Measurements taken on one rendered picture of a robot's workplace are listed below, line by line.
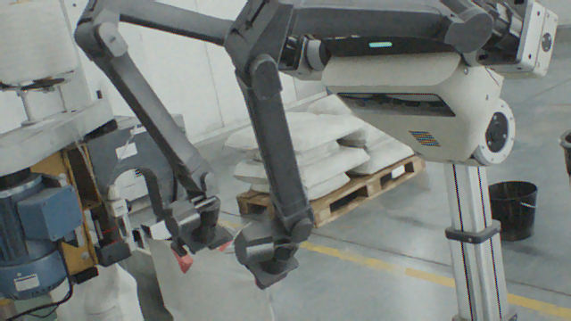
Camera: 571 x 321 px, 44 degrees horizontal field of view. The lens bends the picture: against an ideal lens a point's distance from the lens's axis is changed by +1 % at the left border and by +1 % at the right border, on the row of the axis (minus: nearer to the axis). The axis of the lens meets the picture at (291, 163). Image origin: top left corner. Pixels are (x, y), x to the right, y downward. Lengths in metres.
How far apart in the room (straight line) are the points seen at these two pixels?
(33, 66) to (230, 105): 5.50
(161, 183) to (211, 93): 4.95
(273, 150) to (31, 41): 0.63
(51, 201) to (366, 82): 0.71
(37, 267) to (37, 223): 0.12
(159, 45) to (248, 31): 5.55
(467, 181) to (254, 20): 0.87
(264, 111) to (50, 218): 0.59
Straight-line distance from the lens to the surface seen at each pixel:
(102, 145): 1.85
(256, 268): 1.42
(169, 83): 6.62
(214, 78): 6.89
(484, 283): 1.85
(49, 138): 1.63
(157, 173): 1.93
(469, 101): 1.48
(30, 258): 1.61
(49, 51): 1.58
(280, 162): 1.19
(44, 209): 1.51
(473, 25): 1.22
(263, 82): 1.04
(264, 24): 1.02
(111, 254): 1.90
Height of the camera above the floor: 1.66
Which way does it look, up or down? 16 degrees down
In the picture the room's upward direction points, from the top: 11 degrees counter-clockwise
